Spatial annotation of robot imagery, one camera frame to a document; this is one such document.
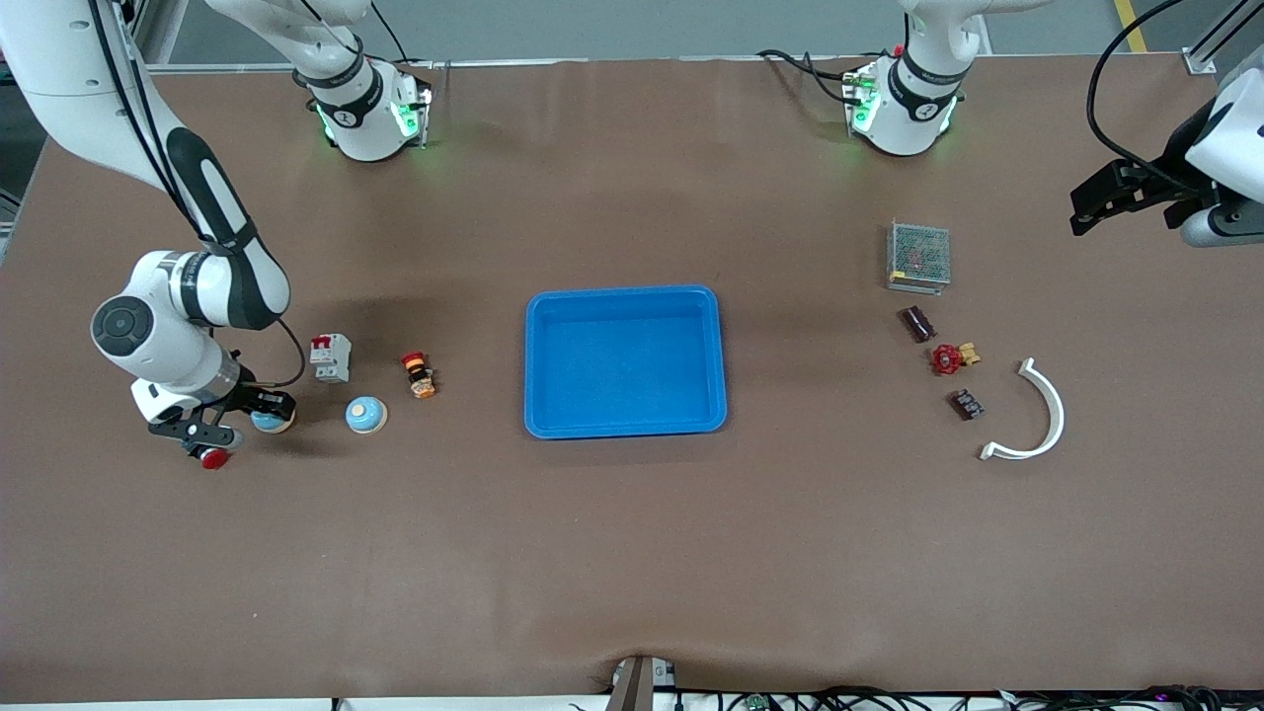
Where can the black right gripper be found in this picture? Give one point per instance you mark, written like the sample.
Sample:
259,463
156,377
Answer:
247,395

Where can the red mushroom push button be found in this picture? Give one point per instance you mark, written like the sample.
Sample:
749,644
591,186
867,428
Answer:
213,458

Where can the dark cylindrical capacitor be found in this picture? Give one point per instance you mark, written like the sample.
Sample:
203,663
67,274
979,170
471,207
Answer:
917,323
967,404

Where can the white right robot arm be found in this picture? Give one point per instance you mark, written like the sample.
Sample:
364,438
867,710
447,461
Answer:
59,59

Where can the orange emergency stop switch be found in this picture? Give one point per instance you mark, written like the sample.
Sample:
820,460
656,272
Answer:
419,375

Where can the blue service bell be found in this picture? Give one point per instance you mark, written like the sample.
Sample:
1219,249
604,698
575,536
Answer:
365,415
272,427

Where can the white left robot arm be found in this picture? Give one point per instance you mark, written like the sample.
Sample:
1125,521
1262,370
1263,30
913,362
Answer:
913,109

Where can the camera stand post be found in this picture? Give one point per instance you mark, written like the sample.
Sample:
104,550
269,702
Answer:
637,686

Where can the brass valve red handwheel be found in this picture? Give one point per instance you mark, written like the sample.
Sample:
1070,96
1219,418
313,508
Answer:
948,358

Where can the white curved plastic clamp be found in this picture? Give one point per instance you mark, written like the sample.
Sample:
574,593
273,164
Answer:
1055,415

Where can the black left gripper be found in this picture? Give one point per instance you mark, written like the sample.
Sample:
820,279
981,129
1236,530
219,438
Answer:
1174,156

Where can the aluminium frame profile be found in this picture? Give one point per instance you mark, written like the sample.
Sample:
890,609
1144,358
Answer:
1213,47

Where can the white circuit breaker red switch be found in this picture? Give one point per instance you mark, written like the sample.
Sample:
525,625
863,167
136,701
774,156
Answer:
331,357

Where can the metal mesh power supply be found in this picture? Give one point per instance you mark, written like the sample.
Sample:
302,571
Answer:
918,257

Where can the blue plastic tray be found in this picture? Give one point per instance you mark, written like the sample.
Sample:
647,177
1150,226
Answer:
622,365

